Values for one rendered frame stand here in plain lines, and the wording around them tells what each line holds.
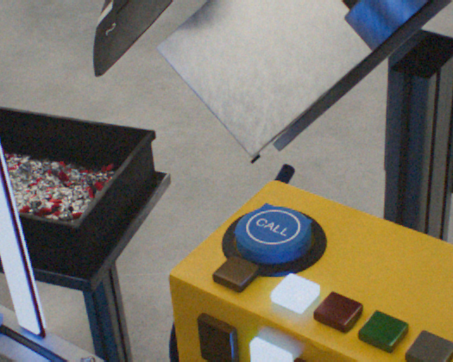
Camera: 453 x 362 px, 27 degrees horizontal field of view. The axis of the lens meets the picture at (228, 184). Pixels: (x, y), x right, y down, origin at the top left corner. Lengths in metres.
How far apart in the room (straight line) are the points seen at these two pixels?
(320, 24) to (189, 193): 1.54
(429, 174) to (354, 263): 0.58
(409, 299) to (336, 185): 1.88
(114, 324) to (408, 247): 0.58
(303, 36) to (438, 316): 0.42
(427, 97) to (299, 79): 0.19
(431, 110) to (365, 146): 1.50
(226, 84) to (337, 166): 1.60
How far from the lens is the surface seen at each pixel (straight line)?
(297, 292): 0.46
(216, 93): 0.82
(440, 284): 0.47
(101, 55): 0.99
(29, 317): 0.76
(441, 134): 1.04
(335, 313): 0.45
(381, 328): 0.44
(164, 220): 2.26
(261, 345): 0.46
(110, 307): 1.01
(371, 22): 0.80
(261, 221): 0.49
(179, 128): 2.59
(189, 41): 0.83
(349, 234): 0.50
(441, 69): 0.98
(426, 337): 0.44
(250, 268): 0.47
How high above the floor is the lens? 1.39
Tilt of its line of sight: 36 degrees down
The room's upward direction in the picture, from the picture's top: 5 degrees counter-clockwise
